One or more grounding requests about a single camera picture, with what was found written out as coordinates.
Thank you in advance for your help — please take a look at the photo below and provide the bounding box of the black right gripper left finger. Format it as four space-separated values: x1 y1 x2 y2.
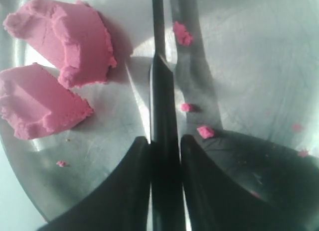
41 136 151 231

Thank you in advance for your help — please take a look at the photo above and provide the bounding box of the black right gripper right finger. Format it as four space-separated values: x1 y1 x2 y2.
181 133 319 231

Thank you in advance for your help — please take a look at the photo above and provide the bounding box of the black knife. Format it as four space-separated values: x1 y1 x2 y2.
150 0 186 231

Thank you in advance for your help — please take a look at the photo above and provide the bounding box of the pink dough lump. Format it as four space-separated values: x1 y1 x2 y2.
3 0 117 89
0 63 94 140

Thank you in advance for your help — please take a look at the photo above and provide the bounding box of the round steel plate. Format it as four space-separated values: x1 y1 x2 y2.
0 0 319 224

